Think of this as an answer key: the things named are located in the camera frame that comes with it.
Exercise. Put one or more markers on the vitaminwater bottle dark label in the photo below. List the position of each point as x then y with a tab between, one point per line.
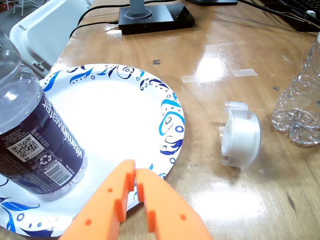
37	125

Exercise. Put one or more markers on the clear water bottle white cap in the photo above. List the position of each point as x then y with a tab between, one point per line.
297	100

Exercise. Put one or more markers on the white folding chair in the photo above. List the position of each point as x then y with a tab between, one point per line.
50	30

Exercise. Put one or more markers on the white paper plate blue pattern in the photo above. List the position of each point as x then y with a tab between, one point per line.
112	120

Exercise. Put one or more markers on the clear tape strip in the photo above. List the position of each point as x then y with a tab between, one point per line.
189	78
245	72

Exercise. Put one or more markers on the clear tape dispenser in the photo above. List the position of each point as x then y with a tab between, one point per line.
240	140

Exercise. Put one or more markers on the black flat device box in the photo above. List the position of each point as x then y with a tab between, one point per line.
160	22

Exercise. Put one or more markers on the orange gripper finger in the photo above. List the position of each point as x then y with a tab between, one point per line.
100	207
170	212

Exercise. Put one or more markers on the small white plug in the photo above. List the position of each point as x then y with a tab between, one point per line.
310	12

